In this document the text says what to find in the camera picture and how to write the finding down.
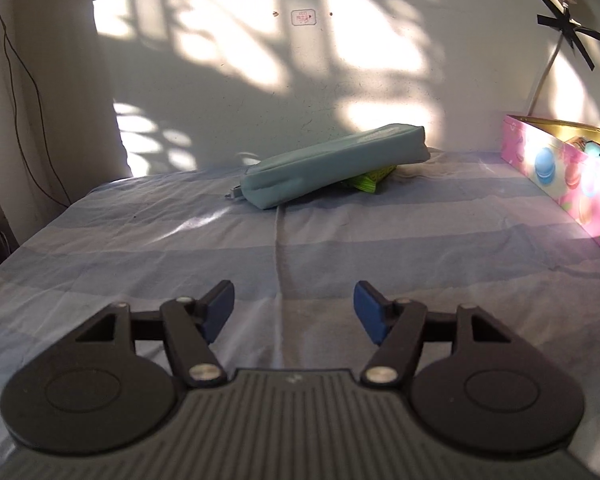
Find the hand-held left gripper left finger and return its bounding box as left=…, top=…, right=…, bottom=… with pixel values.
left=75, top=280, right=236, bottom=388

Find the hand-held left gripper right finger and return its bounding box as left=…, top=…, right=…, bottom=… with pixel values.
left=354, top=281, right=513, bottom=386

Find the teal pencil case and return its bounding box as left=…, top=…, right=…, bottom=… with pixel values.
left=225, top=123, right=429, bottom=209

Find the pink biscuit tin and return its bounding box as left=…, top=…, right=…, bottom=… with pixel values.
left=500, top=114, right=600, bottom=261

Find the striped bed sheet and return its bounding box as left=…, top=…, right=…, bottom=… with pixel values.
left=0, top=147, right=600, bottom=480

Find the green snack packet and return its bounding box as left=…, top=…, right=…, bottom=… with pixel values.
left=341, top=165, right=398, bottom=195

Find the black tape cross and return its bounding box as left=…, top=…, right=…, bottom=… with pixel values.
left=537, top=0, right=600, bottom=71

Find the thin black wire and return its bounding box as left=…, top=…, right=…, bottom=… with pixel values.
left=0, top=0, right=71, bottom=208

